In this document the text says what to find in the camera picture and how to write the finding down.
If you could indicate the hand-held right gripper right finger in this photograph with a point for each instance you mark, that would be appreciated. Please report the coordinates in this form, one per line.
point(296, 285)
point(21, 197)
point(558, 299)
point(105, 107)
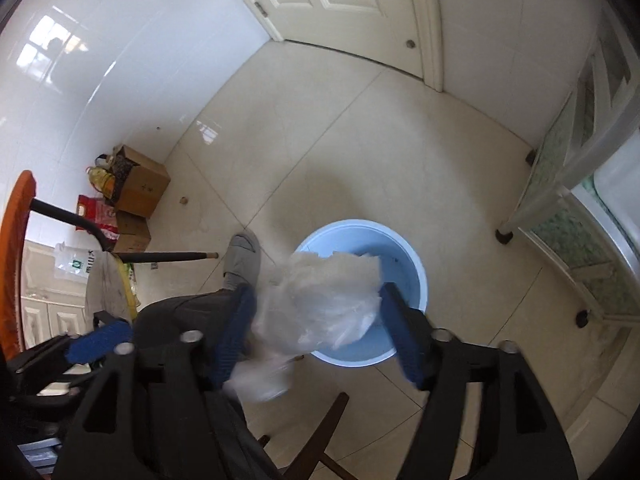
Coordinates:
point(402, 335)

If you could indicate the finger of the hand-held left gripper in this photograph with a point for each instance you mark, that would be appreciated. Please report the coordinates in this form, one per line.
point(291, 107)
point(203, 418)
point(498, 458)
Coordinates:
point(100, 342)

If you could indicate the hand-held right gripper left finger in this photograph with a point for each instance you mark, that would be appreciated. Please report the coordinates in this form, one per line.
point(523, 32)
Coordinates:
point(235, 332)

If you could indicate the light blue plastic bucket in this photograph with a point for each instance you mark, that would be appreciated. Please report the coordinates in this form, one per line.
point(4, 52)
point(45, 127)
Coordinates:
point(400, 260)

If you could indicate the clear plastic bag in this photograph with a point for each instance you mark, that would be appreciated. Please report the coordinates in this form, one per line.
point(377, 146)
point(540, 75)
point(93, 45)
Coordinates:
point(310, 300)

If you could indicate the person's grey trouser leg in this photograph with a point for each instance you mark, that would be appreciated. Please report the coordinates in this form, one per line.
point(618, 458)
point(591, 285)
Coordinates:
point(190, 310)

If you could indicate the white sack with yellow edge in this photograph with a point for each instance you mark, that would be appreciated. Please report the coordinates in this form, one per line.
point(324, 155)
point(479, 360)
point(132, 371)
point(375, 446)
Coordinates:
point(107, 290)

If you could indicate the white panelled cabinet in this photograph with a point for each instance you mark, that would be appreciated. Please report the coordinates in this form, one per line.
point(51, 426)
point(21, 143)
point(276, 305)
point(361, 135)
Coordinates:
point(45, 310)

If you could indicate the grey slipper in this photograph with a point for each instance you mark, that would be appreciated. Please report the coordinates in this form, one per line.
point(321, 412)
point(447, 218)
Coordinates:
point(243, 255)

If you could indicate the white bag with green label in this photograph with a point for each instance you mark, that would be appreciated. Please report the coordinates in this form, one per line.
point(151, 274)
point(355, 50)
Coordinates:
point(75, 262)

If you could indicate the dark wooden chair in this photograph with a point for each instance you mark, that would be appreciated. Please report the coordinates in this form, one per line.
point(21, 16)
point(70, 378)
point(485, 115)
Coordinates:
point(330, 422)

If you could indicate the small cardboard box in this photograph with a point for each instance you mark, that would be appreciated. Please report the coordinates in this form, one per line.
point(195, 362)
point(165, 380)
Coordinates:
point(132, 232)

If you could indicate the orange round table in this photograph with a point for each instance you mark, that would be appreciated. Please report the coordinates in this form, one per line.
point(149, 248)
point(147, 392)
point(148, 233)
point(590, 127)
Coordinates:
point(10, 270)

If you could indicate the red printed bag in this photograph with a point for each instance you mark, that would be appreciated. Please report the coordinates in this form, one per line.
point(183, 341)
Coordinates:
point(97, 217)

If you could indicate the yellow oil bottle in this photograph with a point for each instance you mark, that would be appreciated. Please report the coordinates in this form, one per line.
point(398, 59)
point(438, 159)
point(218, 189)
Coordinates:
point(100, 180)

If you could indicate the large cardboard box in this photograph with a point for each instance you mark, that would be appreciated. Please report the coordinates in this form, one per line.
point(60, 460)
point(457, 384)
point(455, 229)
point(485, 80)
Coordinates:
point(142, 180)

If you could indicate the white door with round knob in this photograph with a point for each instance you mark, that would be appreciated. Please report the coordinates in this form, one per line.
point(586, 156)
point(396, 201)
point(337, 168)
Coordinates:
point(350, 10)

